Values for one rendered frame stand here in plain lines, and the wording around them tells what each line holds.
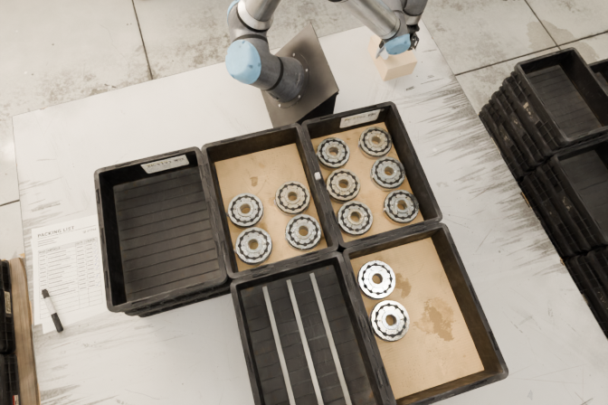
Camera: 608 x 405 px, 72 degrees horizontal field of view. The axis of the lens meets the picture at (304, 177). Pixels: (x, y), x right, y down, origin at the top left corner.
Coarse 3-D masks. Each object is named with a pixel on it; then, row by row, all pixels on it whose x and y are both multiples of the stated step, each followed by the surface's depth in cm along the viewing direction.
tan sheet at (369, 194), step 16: (384, 128) 135; (352, 144) 133; (352, 160) 130; (368, 160) 131; (368, 176) 128; (368, 192) 127; (384, 192) 127; (336, 208) 124; (400, 208) 125; (384, 224) 123
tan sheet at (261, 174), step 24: (216, 168) 128; (240, 168) 128; (264, 168) 128; (288, 168) 129; (240, 192) 125; (264, 192) 125; (264, 216) 123; (288, 216) 123; (312, 216) 123; (240, 264) 117; (264, 264) 117
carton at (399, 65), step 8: (376, 40) 156; (368, 48) 162; (376, 48) 155; (392, 56) 153; (400, 56) 153; (408, 56) 154; (376, 64) 159; (384, 64) 153; (392, 64) 152; (400, 64) 152; (408, 64) 153; (384, 72) 155; (392, 72) 154; (400, 72) 156; (408, 72) 158; (384, 80) 158
